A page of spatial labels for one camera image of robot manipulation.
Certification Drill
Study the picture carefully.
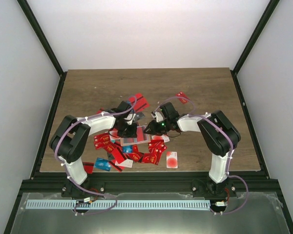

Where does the red VIP card front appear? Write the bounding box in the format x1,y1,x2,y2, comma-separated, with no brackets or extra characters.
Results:
134,126,145,144

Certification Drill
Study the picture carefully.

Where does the pink card holder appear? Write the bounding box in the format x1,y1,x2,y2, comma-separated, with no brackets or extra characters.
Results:
120,125,150,146

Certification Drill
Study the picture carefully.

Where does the white card red circle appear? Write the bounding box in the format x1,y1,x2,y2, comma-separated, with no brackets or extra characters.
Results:
166,152,178,169

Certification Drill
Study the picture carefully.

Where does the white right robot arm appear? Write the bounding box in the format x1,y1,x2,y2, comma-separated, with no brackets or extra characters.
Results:
144,102,241,196

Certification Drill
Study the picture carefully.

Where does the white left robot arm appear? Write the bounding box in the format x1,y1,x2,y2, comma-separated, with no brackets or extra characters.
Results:
49,100,137,197

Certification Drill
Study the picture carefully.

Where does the white red card on table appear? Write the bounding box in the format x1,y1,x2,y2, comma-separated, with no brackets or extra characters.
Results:
152,135,169,143

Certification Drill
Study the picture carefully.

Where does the black VIP card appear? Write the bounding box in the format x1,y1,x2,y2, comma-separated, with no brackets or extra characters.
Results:
134,112,145,121

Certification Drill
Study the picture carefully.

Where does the small red card far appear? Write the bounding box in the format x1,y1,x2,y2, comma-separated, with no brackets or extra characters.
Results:
175,92,190,104

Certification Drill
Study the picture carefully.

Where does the blue card near edge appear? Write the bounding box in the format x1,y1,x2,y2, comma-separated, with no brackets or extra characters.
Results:
94,157,111,172

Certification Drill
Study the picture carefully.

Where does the red card near edge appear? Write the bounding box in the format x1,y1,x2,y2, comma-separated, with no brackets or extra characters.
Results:
83,162,94,174

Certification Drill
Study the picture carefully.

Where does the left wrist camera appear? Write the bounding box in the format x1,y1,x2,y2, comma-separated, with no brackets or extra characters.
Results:
125,113,136,125

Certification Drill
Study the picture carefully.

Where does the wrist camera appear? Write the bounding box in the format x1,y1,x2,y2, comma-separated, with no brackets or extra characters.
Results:
125,113,136,125
151,111,164,123

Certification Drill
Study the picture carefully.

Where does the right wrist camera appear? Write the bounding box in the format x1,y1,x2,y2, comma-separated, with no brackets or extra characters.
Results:
151,111,164,123

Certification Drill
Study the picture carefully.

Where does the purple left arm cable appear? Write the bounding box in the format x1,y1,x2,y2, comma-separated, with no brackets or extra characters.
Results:
53,95,137,215

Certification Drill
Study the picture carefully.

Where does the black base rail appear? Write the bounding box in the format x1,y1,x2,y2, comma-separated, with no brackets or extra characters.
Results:
20,171,282,198

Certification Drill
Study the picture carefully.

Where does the light blue slotted cable duct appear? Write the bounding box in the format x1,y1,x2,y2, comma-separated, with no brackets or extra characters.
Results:
25,199,210,211

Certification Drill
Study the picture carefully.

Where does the black frame post right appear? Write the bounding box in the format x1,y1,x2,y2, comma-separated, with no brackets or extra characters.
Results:
231,0,280,74

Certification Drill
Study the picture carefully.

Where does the black frame post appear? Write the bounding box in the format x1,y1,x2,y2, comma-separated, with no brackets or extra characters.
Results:
17,0,64,77
231,0,280,74

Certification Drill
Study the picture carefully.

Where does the black frame post left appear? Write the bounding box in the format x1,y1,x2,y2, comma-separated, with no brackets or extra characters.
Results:
17,0,64,77

